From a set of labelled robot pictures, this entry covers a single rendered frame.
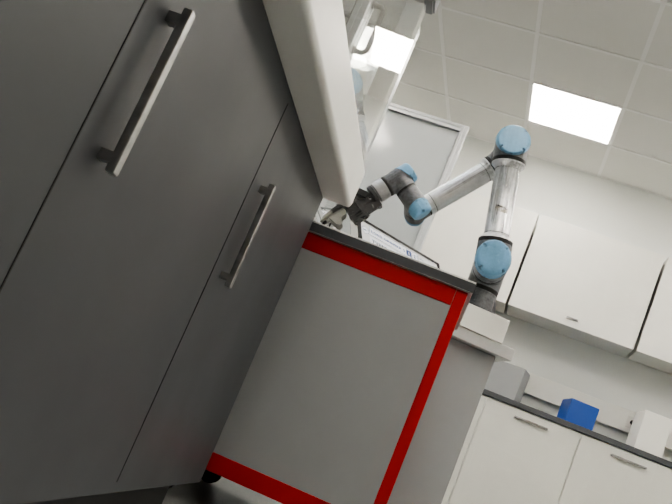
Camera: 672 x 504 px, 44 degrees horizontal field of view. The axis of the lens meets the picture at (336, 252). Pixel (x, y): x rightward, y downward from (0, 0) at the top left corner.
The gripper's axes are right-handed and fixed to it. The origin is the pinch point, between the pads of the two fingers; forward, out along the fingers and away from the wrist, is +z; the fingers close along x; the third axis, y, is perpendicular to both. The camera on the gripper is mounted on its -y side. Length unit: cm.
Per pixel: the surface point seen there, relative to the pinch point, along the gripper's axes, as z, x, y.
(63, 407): 53, -176, 54
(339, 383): 24, -71, 58
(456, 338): -15, -1, 59
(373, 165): -51, 156, -56
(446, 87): -147, 280, -116
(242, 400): 47, -71, 49
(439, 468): 13, 4, 90
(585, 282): -152, 305, 51
